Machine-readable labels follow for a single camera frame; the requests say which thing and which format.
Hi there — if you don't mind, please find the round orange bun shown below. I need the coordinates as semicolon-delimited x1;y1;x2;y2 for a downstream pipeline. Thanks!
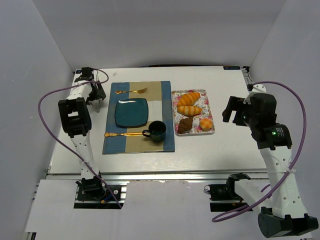
199;118;213;131

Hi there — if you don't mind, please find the floral rectangular tray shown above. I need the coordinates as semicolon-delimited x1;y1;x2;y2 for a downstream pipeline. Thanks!
171;89;215;136

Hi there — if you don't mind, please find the gold knife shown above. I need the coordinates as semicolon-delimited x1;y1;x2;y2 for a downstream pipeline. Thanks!
104;132;143;138

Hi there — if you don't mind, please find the blue table corner label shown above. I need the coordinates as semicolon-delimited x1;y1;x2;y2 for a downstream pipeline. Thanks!
223;65;241;71

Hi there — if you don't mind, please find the white front cover board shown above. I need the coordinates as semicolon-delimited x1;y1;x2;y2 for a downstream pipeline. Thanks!
25;180;260;235

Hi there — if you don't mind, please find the dark green mug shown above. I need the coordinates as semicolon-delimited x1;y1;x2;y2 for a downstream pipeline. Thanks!
142;120;167;143

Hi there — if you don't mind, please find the aluminium table edge rail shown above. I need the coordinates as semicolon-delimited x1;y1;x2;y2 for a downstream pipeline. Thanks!
45;171;268;181

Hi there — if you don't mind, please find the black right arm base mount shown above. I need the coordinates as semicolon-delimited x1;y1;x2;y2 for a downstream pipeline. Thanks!
203;184;247;213

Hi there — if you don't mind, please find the gold fork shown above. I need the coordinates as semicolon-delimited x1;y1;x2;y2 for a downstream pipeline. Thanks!
114;87;148;94

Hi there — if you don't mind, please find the blue and beige placemat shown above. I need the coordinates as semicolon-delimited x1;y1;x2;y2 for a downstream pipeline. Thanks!
102;81;175;155

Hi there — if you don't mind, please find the large orange striped croissant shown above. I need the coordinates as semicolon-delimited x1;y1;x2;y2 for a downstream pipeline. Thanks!
181;92;200;106

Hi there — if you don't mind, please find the brown chocolate croissant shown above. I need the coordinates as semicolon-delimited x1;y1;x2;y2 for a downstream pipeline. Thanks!
176;116;193;134

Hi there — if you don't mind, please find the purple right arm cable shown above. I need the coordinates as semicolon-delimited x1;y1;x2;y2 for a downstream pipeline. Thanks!
211;80;307;223

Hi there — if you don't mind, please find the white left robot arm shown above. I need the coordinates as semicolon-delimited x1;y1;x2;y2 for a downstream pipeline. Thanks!
58;67;106;200

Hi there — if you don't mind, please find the small orange striped croissant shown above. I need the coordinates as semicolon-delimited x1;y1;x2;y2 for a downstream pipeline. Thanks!
177;105;202;117

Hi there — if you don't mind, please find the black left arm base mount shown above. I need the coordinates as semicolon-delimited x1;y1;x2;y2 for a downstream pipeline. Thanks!
73;181;125;210

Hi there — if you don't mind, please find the teal square plate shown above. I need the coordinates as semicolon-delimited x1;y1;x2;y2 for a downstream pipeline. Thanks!
114;98;149;128

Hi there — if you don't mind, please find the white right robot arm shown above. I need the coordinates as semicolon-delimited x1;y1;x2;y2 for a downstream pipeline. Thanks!
222;93;319;238

